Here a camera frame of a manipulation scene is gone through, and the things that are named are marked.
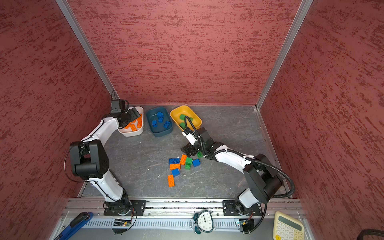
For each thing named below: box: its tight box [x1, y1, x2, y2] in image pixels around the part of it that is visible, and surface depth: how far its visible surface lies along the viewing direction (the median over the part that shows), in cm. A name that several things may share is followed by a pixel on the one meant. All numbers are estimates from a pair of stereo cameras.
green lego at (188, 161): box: [185, 157, 193, 167], surface depth 89 cm
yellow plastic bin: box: [170, 105, 203, 131], surface depth 115 cm
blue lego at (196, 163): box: [193, 159, 201, 168], surface depth 91 cm
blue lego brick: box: [157, 111, 164, 118], surface depth 114 cm
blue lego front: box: [171, 168, 180, 177], surface depth 87 cm
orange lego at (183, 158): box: [180, 154, 188, 166], surface depth 92 cm
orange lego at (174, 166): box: [169, 163, 181, 171], surface depth 89 cm
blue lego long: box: [168, 158, 180, 164], surface depth 91 cm
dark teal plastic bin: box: [146, 106, 174, 138], surface depth 110 cm
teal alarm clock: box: [193, 210, 216, 235], surface depth 68 cm
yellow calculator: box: [273, 211, 305, 240], surface depth 69 cm
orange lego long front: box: [167, 174, 175, 188], surface depth 85 cm
